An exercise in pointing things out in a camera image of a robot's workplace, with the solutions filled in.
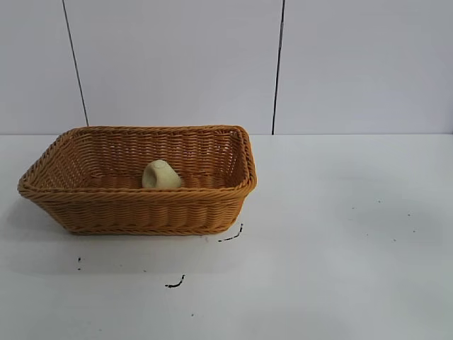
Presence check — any pale yellow egg yolk pastry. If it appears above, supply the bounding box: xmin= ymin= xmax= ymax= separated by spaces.
xmin=142 ymin=159 xmax=183 ymax=190

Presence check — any brown woven wicker basket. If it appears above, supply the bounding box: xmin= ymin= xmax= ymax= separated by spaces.
xmin=18 ymin=124 xmax=258 ymax=236

